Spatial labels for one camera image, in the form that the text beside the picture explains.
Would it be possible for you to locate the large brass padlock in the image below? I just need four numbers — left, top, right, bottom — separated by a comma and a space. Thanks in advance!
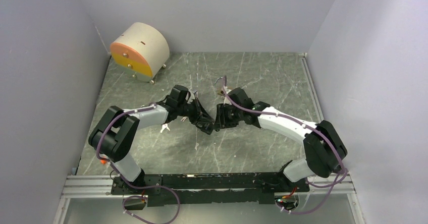
214, 77, 229, 96

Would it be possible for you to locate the black base frame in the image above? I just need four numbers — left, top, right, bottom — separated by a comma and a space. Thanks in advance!
111, 172, 310, 207

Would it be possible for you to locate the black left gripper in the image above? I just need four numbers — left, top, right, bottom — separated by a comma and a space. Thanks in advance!
177, 97, 215, 125

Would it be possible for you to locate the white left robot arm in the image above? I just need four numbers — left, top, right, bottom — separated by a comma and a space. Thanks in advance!
88, 85, 215, 194

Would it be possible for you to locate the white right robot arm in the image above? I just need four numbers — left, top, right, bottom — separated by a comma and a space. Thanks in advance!
213, 88, 348, 191

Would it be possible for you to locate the round cream drawer cabinet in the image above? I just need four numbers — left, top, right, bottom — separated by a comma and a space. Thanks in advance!
110, 22, 170, 84

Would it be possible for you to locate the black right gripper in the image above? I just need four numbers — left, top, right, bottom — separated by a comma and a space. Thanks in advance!
213, 102, 243, 129

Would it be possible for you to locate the black padlock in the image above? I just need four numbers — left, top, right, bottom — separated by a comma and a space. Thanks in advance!
199, 122, 214, 135

